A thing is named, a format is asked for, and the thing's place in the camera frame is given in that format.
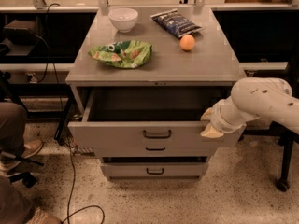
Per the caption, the grey top drawer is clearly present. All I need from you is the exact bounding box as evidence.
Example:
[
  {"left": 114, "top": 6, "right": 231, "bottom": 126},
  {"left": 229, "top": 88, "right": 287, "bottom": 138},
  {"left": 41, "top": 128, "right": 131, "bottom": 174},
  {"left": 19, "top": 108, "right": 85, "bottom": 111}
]
[{"left": 69, "top": 87, "right": 242, "bottom": 151}]

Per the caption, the blue chip bag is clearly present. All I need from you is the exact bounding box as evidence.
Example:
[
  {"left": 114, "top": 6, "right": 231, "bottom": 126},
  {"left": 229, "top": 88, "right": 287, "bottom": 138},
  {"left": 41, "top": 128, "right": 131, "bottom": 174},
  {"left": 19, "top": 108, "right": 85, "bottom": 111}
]
[{"left": 151, "top": 9, "right": 203, "bottom": 39}]

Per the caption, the white bowl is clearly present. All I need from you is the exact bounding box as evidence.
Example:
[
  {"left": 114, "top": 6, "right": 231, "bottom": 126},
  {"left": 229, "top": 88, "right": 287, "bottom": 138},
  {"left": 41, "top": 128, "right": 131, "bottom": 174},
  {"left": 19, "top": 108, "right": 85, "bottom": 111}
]
[{"left": 108, "top": 8, "right": 138, "bottom": 33}]

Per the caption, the grey middle drawer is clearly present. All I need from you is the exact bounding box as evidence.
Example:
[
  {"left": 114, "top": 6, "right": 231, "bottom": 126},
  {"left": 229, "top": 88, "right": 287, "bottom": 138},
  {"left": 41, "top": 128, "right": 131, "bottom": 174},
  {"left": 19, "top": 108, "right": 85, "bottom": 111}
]
[{"left": 94, "top": 147, "right": 216, "bottom": 157}]

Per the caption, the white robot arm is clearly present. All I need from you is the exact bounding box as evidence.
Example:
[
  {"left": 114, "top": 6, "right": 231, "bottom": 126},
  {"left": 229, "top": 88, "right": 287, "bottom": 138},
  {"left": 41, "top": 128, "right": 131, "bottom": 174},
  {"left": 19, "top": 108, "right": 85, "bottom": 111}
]
[{"left": 201, "top": 77, "right": 299, "bottom": 138}]

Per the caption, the grey drawer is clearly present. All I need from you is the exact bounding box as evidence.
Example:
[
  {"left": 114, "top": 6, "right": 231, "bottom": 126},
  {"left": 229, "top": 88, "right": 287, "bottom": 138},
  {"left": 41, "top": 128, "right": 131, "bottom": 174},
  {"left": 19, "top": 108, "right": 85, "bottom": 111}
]
[
  {"left": 69, "top": 87, "right": 242, "bottom": 151},
  {"left": 101, "top": 156, "right": 208, "bottom": 179},
  {"left": 94, "top": 147, "right": 216, "bottom": 157}
]

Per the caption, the orange fruit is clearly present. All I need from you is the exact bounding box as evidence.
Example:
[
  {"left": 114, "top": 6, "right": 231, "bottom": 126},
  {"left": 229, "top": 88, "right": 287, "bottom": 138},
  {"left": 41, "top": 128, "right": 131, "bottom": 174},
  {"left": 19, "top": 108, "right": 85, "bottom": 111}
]
[{"left": 180, "top": 35, "right": 195, "bottom": 51}]

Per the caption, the person leg with shoe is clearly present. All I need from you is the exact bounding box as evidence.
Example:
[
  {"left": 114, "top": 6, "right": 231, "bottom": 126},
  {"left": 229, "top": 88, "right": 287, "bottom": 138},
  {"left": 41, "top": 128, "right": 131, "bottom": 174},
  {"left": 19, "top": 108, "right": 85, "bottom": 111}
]
[
  {"left": 0, "top": 102, "right": 43, "bottom": 158},
  {"left": 0, "top": 177, "right": 62, "bottom": 224}
]

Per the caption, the grey bottom drawer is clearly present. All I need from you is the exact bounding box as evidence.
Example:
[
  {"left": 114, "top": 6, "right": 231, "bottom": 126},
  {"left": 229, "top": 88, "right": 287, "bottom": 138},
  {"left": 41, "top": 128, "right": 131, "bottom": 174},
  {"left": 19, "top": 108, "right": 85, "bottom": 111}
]
[{"left": 101, "top": 156, "right": 208, "bottom": 179}]

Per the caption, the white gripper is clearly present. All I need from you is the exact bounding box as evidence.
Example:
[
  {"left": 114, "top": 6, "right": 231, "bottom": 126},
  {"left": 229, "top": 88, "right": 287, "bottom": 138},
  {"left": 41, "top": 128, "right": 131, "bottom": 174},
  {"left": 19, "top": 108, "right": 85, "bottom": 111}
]
[{"left": 200, "top": 97, "right": 259, "bottom": 138}]

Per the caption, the near person leg with shoe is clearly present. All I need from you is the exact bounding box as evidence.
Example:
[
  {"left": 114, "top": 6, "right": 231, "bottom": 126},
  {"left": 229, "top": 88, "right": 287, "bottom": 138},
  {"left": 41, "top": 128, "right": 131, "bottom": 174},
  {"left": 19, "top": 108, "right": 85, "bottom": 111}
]
[{"left": 0, "top": 177, "right": 62, "bottom": 224}]

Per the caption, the black box on shelf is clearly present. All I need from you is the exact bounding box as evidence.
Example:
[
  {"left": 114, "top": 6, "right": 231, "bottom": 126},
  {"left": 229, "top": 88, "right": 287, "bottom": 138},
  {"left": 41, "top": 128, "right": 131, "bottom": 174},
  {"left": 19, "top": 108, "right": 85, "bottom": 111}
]
[{"left": 3, "top": 20, "right": 37, "bottom": 46}]

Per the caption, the green chip bag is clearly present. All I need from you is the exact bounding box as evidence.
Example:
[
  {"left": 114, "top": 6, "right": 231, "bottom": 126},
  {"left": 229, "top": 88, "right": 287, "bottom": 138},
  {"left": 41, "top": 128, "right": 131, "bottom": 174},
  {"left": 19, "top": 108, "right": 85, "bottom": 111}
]
[{"left": 88, "top": 40, "right": 152, "bottom": 69}]

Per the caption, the grey drawer cabinet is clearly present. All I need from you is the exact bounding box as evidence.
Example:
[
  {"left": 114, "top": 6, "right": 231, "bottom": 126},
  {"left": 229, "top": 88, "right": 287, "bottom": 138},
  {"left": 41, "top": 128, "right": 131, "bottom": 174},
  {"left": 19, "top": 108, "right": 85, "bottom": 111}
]
[{"left": 65, "top": 6, "right": 247, "bottom": 182}]

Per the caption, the black floor cable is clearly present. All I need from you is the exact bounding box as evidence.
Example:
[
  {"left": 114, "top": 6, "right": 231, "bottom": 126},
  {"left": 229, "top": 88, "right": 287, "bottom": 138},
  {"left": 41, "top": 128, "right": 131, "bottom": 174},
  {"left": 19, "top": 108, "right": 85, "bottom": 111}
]
[{"left": 61, "top": 147, "right": 106, "bottom": 224}]

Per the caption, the black rolling robot base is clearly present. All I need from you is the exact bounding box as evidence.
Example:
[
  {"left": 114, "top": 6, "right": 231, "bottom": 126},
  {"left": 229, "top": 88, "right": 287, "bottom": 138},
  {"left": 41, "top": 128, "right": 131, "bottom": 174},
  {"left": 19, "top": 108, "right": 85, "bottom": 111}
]
[{"left": 245, "top": 62, "right": 299, "bottom": 192}]

